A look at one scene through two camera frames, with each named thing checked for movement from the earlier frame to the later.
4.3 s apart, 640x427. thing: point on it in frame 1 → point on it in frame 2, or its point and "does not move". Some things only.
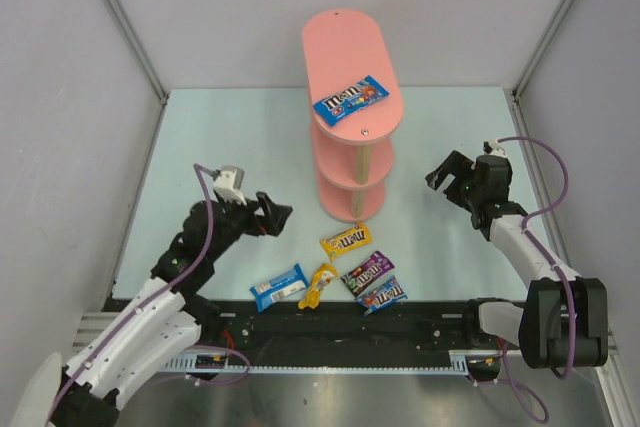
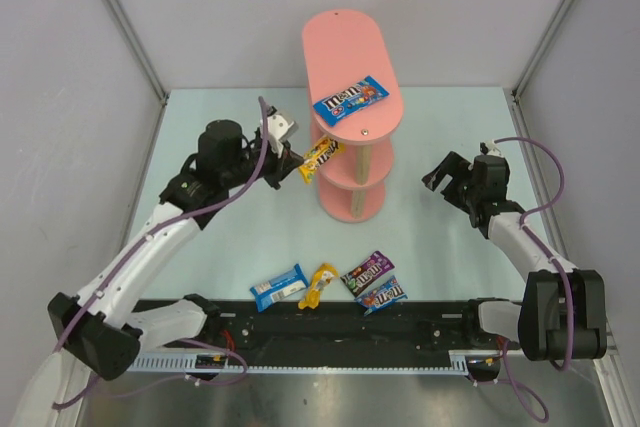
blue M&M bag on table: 383,296 does not move
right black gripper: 458,183 does not move
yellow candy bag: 320,277 does not move
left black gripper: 263,215 → 279,167
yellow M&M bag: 347,239 → 319,154
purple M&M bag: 367,272 does not move
